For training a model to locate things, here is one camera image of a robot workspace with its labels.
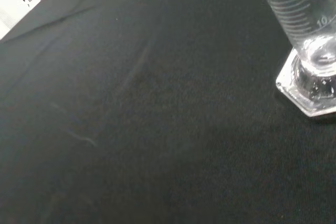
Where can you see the black bench cloth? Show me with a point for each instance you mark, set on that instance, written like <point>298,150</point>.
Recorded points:
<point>157,116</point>

